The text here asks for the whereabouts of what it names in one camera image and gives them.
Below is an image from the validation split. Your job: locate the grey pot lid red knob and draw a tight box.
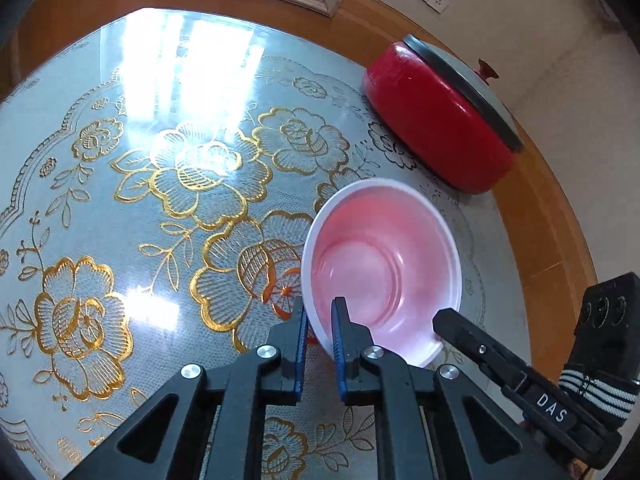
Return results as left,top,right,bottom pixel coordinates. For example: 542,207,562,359
404,35,524,153

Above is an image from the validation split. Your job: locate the floral plastic tablecloth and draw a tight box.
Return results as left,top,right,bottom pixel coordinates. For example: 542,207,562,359
1,9,530,479

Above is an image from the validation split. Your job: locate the red electric cooking pot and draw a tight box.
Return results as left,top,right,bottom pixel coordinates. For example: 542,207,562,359
362,40,521,194

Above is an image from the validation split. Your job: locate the black tracker with striped band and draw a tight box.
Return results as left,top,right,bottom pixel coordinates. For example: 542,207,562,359
559,272,639,430

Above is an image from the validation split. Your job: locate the red plastic bowl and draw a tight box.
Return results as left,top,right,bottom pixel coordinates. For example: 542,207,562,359
300,178,463,367

